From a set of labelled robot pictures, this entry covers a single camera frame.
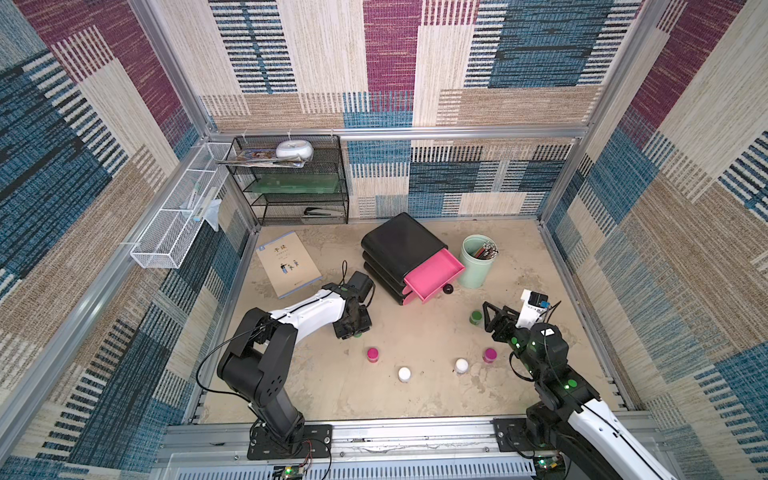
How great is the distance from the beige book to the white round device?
0.36 metres

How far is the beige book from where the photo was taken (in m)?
1.04

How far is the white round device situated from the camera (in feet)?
2.93
